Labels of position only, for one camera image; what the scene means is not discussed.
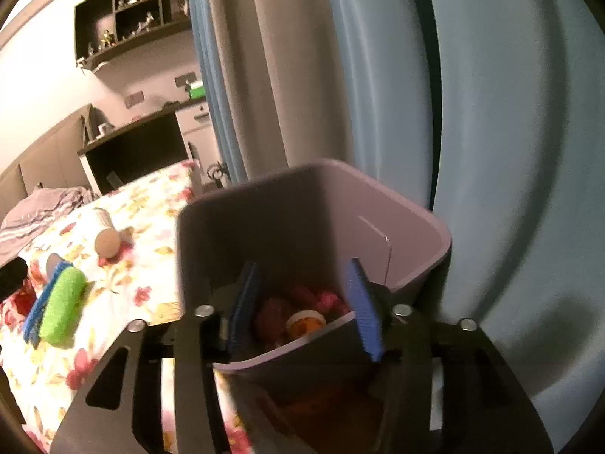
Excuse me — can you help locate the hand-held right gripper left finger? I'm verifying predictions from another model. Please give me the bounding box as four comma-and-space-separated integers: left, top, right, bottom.
50, 260, 263, 454

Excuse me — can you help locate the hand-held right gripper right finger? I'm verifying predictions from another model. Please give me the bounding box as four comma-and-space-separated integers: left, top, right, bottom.
343, 258, 554, 454

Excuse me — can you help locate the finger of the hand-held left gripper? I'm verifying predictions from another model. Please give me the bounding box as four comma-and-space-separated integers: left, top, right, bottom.
0, 259, 28, 300

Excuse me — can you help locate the blue textured roll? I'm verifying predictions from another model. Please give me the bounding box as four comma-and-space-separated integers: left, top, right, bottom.
23, 262, 71, 342

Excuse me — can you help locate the pink plastic bag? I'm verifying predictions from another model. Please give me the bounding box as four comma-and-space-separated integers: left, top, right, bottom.
292, 285, 351, 319

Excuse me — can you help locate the orange print paper cup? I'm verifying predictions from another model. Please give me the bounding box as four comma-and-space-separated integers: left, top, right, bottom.
286, 309, 328, 340

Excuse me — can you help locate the green textured roll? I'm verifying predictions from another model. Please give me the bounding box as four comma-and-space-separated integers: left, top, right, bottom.
40, 267, 89, 347

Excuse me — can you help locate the grey plastic bin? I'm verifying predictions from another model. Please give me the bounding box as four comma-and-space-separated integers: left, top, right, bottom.
176, 160, 452, 454

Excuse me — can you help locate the white grid print paper cup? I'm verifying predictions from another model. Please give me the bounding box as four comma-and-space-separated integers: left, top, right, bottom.
91, 207, 120, 259

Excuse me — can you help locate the grey striped duvet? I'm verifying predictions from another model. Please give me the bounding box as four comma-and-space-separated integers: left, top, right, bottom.
0, 186, 96, 257

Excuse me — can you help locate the floral tablecloth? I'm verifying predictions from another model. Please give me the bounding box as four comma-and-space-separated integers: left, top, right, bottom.
0, 160, 256, 454

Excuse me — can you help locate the grey padded headboard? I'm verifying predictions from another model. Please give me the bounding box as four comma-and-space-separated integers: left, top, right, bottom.
0, 103, 94, 222

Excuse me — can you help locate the dark wooden desk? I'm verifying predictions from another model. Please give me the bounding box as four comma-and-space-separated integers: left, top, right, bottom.
77, 97, 209, 196

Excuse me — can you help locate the white drawer cabinet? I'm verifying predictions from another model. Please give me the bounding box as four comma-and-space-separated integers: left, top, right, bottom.
175, 101, 228, 181

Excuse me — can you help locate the blue and grey curtain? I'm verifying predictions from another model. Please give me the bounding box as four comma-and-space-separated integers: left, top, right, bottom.
186, 0, 605, 452

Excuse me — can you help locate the row of small figurines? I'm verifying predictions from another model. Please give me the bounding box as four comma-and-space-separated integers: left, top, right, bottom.
85, 0, 190, 55

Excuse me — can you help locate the dark wall shelf unit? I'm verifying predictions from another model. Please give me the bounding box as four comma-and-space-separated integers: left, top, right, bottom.
74, 0, 193, 73

